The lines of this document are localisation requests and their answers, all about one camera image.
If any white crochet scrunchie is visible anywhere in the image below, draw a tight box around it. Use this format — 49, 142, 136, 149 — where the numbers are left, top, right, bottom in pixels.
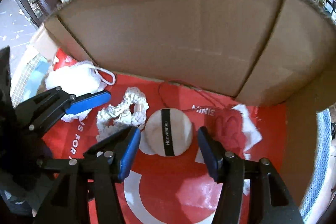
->
96, 87, 149, 142

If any round beige powder puff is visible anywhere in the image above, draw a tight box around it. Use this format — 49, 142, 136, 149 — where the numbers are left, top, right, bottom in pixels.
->
145, 108, 193, 157

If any blue knitted blanket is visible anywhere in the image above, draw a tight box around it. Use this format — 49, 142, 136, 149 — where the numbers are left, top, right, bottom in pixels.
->
299, 109, 331, 223

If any white mesh bath pouf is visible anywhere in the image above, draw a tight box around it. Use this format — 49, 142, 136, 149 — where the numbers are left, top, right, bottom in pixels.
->
44, 60, 117, 123

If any dark red knitted item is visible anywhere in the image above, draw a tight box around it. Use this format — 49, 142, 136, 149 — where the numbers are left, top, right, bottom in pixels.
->
157, 79, 263, 152

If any red-lined cardboard box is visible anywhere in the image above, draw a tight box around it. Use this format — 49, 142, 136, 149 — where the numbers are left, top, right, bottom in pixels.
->
27, 0, 336, 224

